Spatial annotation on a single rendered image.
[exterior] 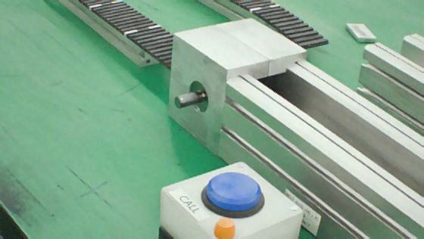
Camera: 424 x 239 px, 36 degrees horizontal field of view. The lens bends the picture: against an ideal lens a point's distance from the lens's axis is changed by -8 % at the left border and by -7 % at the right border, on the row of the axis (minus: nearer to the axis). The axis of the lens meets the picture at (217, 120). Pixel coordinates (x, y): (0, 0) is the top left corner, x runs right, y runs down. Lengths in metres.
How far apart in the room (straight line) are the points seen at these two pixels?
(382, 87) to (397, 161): 0.17
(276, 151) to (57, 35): 0.42
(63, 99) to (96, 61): 0.10
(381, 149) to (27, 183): 0.32
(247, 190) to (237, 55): 0.18
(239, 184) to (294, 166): 0.08
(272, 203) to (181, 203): 0.07
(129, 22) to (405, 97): 0.36
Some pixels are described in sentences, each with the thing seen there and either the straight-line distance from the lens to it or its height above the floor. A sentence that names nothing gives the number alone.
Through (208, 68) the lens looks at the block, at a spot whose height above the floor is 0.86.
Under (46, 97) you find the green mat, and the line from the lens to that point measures 0.77.
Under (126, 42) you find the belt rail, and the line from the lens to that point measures 0.85.
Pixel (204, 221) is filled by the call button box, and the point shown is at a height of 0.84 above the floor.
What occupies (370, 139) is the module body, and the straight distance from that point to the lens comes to 0.62.
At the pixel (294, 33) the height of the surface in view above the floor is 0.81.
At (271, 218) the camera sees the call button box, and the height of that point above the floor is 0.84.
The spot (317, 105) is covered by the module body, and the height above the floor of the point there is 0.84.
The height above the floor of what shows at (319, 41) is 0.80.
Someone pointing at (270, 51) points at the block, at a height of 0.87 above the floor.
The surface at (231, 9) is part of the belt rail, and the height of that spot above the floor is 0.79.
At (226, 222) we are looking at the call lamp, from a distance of 0.48.
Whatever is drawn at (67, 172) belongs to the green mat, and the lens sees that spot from 0.65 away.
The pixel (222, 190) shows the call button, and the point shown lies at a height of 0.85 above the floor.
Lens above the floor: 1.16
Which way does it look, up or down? 31 degrees down
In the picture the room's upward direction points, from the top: 6 degrees clockwise
